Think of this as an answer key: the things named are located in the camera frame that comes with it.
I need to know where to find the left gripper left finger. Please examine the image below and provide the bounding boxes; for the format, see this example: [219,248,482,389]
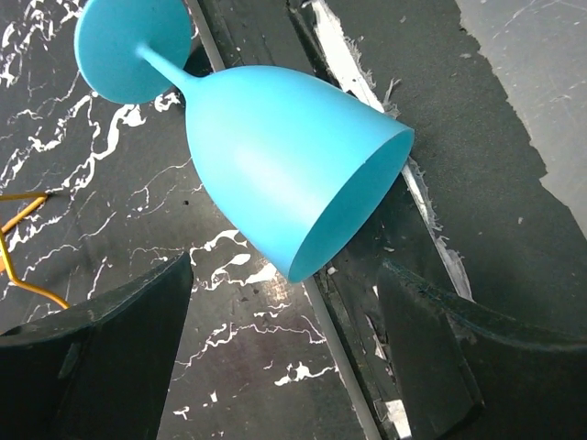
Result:
[1,253,194,439]

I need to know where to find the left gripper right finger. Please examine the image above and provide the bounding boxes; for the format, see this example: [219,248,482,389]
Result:
[376,259,586,439]

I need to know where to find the blue plastic wine glass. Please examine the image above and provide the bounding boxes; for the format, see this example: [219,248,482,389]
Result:
[74,0,415,282]

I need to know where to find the black base rail with electronics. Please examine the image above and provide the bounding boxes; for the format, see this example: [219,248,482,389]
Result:
[160,1,586,439]

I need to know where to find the gold wire wine glass rack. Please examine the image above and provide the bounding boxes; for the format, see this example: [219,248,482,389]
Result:
[1,192,70,309]

